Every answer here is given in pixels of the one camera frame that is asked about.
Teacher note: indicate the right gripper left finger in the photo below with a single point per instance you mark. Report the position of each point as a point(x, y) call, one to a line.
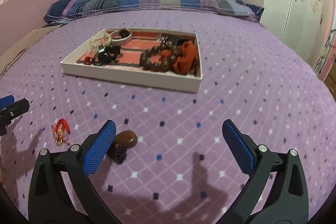
point(49, 201)

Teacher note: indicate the pink padded headboard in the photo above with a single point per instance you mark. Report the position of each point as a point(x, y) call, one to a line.
point(19, 17)

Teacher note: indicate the striped patchwork long pillow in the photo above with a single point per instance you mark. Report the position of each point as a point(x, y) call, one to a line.
point(63, 11)

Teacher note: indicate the white decorated wardrobe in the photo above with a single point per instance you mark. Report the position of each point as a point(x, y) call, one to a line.
point(300, 24)

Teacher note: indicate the orange fabric scrunchie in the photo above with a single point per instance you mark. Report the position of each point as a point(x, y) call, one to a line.
point(188, 59)

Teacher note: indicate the wooden bedside drawer cabinet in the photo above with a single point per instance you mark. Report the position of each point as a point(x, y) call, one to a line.
point(330, 80)

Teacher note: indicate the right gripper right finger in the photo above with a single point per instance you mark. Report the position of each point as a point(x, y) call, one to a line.
point(276, 190)

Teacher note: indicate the black hair tie red beads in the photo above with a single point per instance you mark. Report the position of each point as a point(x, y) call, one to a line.
point(96, 60)

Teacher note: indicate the white headband with dark pompom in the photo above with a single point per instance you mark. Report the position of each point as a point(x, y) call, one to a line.
point(119, 37)

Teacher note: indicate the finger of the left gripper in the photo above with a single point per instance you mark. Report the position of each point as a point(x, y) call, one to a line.
point(6, 101)
point(11, 112)

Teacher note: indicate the purple diamond pattern bedspread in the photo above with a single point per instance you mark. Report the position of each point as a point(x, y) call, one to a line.
point(181, 170)

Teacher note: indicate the black fabric scrunchie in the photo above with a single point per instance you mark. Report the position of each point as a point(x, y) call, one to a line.
point(111, 54)

